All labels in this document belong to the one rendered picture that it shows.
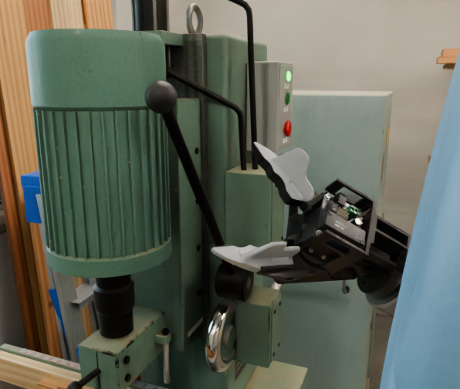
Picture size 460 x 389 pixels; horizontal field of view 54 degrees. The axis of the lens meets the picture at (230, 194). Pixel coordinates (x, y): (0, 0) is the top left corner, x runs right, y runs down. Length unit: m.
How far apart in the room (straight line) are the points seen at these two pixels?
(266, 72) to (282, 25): 2.07
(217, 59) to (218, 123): 0.10
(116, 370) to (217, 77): 0.47
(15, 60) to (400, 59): 1.94
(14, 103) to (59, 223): 1.49
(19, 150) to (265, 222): 1.49
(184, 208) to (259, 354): 0.29
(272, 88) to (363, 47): 2.00
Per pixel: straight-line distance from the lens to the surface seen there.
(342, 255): 0.48
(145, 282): 0.79
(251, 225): 0.77
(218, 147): 0.77
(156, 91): 0.49
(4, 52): 2.09
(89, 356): 0.74
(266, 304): 0.79
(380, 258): 0.51
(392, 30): 2.79
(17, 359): 0.97
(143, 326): 0.76
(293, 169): 0.53
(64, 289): 1.58
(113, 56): 0.57
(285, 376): 1.11
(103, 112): 0.57
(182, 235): 0.73
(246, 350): 0.85
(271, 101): 0.83
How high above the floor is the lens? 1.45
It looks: 14 degrees down
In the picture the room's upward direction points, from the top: straight up
